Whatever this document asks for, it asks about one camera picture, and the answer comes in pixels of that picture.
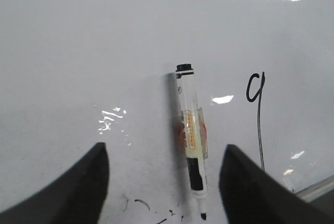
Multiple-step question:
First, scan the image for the white black whiteboard marker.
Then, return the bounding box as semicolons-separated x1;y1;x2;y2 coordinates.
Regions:
175;64;208;220

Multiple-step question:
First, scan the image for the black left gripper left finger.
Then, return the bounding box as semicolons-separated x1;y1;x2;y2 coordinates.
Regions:
1;143;109;223

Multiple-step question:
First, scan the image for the white whiteboard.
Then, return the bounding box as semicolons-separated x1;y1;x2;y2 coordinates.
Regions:
1;0;333;223

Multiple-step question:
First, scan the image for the aluminium whiteboard tray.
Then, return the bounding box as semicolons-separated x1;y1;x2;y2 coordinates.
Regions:
295;175;333;203

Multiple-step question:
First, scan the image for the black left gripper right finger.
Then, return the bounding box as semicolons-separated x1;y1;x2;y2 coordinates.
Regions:
219;144;333;223

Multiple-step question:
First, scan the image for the red round magnet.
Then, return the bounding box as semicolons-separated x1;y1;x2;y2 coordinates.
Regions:
199;120;208;152

